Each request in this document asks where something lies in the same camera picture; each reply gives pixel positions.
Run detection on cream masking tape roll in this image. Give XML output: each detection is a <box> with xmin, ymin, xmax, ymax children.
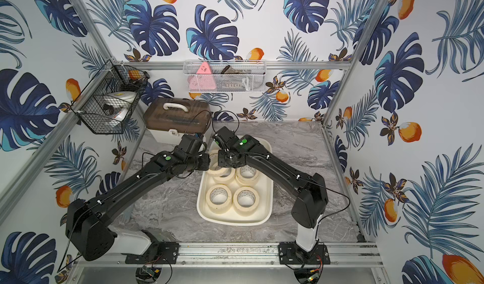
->
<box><xmin>235</xmin><ymin>166</ymin><xmax>260</xmax><ymax>186</ymax></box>
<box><xmin>233</xmin><ymin>186</ymin><xmax>260</xmax><ymax>217</ymax></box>
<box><xmin>205</xmin><ymin>184</ymin><xmax>233</xmax><ymax>214</ymax></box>
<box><xmin>207</xmin><ymin>150</ymin><xmax>224</xmax><ymax>174</ymax></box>
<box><xmin>210</xmin><ymin>168</ymin><xmax>236</xmax><ymax>184</ymax></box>

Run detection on white plastic storage tray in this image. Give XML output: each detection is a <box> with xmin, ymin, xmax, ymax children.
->
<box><xmin>197</xmin><ymin>143</ymin><xmax>274</xmax><ymax>226</ymax></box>

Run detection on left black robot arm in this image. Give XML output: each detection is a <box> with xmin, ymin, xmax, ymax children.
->
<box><xmin>66</xmin><ymin>134</ymin><xmax>209</xmax><ymax>261</ymax></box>

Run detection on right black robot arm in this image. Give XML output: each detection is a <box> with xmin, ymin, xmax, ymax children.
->
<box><xmin>213</xmin><ymin>127</ymin><xmax>328</xmax><ymax>253</ymax></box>

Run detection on brown lidded storage case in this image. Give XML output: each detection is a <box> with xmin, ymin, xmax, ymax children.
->
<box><xmin>143</xmin><ymin>98</ymin><xmax>213</xmax><ymax>145</ymax></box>

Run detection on pink triangular item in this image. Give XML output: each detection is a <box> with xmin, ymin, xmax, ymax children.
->
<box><xmin>188</xmin><ymin>62</ymin><xmax>217</xmax><ymax>92</ymax></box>

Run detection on white item in basket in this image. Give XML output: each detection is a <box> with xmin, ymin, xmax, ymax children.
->
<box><xmin>102</xmin><ymin>91</ymin><xmax>136</xmax><ymax>126</ymax></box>

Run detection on white mesh wall basket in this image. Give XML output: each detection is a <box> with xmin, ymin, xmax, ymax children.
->
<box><xmin>183</xmin><ymin>60</ymin><xmax>267</xmax><ymax>93</ymax></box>

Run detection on black wire basket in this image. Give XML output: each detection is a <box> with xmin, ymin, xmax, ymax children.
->
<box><xmin>73</xmin><ymin>60</ymin><xmax>149</xmax><ymax>135</ymax></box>

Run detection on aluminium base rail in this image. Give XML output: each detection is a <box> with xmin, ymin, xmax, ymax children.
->
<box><xmin>74</xmin><ymin>242</ymin><xmax>384</xmax><ymax>270</ymax></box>

